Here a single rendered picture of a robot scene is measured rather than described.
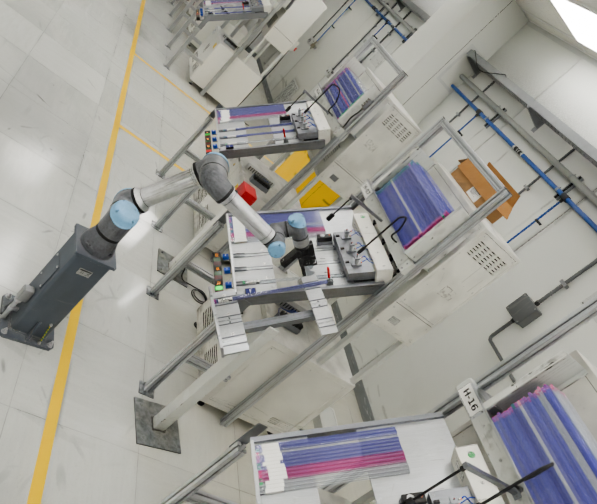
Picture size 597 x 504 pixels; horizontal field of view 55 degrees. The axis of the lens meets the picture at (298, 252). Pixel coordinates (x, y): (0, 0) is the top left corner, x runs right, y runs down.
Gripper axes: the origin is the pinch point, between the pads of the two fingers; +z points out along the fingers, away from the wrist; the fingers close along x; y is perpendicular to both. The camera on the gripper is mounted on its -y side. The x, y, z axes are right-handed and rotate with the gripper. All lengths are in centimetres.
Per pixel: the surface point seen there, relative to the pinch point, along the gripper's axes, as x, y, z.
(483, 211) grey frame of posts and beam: -14, 82, -25
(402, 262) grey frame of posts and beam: -9.6, 45.9, -3.3
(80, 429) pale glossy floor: -48, -108, 13
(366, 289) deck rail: -9.9, 27.5, 7.8
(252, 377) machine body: -10, -38, 50
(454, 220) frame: -11, 70, -22
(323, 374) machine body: -10, -1, 61
